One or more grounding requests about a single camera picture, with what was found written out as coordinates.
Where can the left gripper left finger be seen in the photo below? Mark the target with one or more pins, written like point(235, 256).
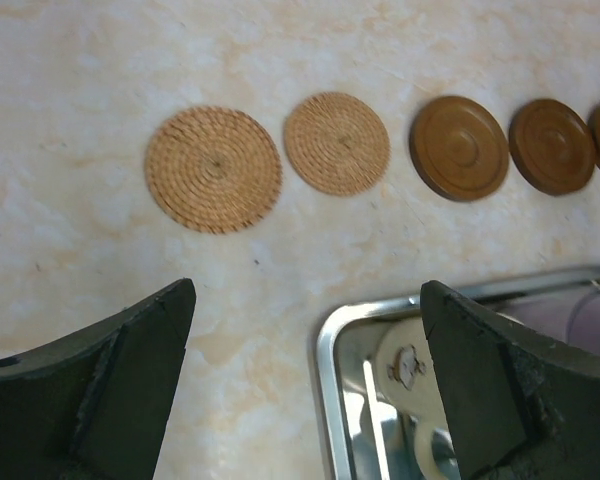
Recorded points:
point(95, 404)

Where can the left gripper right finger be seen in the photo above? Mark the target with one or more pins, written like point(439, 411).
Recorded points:
point(519, 405)

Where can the dark wooden coaster front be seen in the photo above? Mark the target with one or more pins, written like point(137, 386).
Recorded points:
point(552, 147)

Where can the woven coaster frilled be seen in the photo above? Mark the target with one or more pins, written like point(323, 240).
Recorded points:
point(213, 169)

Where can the dark wooden coaster back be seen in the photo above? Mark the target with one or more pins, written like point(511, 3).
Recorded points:
point(458, 149)

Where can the woven coaster smooth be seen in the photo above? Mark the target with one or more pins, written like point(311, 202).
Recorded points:
point(337, 143)

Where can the purple cup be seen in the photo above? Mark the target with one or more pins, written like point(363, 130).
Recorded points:
point(583, 327)

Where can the cream yellow cup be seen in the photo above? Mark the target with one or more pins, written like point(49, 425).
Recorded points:
point(405, 376)

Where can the metal tray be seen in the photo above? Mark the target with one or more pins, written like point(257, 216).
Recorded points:
point(368, 438)

